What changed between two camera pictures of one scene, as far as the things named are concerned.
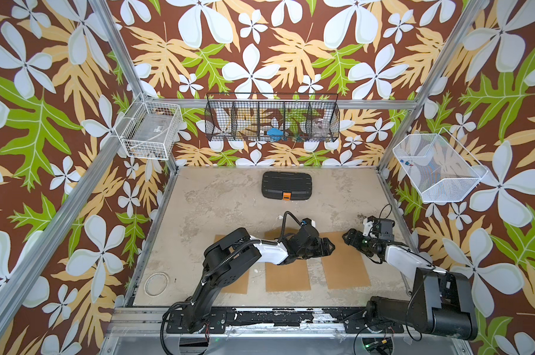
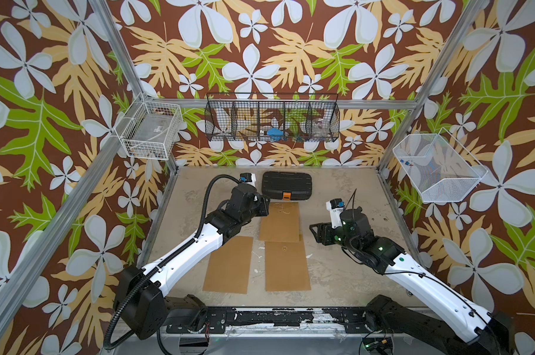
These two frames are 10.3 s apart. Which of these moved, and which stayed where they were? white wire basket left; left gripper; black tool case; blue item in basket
Moved: left gripper
Stayed: white wire basket left; blue item in basket; black tool case
